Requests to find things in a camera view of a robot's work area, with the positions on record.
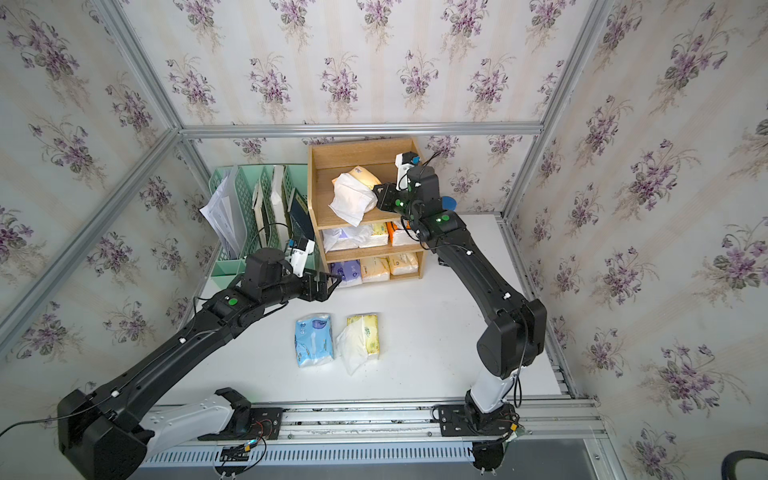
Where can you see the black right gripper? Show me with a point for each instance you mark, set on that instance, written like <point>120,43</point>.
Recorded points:
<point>386,192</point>

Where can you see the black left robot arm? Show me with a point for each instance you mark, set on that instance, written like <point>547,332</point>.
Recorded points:
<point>104,435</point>

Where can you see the orange tissue pack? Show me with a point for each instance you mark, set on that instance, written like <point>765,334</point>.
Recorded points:
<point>398,236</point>

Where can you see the white purple tissue pack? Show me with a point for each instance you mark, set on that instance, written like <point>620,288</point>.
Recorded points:
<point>344,238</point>

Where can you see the yellow-green tissue pack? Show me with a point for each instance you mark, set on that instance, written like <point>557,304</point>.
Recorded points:
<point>358,342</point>

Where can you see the white paper sheets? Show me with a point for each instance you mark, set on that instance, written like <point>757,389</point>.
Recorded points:
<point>224,214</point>

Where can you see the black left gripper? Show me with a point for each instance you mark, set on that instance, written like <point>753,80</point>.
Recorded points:
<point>322,293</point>

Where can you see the dark blue booklet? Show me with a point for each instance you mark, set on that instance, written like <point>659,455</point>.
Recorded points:
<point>299,216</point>

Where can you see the orange-yellow tissue pack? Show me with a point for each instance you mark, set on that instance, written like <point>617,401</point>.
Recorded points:
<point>353,195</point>

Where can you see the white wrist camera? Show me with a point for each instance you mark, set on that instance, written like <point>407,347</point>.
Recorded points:
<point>298,254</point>
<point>404,162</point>

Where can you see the blue-lidded cylindrical container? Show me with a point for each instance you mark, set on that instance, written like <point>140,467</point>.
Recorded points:
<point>449,203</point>

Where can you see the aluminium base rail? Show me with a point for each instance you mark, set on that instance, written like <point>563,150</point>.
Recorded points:
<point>377,433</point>

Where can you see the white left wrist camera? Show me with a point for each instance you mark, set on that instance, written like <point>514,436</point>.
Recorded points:
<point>298,254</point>

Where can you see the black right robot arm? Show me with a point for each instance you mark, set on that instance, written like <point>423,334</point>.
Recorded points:
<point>515,326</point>

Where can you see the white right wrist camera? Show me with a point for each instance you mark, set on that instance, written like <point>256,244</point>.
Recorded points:
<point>404,162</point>

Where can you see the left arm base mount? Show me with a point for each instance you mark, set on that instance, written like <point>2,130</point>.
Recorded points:
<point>247,422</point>

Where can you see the blue tissue pack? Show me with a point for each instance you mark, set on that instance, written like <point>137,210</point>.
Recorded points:
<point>313,340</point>

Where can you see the green plastic file organizer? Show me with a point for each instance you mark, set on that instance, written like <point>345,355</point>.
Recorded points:
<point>295,176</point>

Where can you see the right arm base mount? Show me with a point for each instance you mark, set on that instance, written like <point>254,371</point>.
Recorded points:
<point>474,420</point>

